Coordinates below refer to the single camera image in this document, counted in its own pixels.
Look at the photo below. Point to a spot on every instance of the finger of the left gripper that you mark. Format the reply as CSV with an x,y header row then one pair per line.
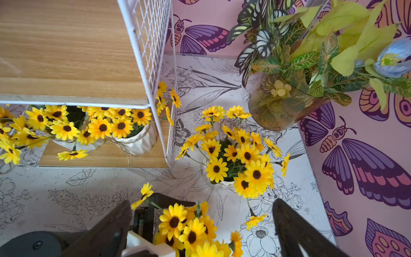
x,y
144,217

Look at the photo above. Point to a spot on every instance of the sunflower pot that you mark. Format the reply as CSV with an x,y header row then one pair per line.
x,y
37,126
191,232
134,132
231,154

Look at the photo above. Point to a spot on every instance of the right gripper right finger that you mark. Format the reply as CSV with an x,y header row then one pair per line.
x,y
296,234

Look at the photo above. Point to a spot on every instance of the green leafy potted plant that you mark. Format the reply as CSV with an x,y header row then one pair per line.
x,y
308,60

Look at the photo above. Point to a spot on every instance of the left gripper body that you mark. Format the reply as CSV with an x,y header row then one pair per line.
x,y
40,244

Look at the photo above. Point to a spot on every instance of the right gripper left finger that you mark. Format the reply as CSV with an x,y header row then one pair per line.
x,y
107,238

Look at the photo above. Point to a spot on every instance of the white wire wooden shelf unit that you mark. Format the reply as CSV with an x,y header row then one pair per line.
x,y
83,53

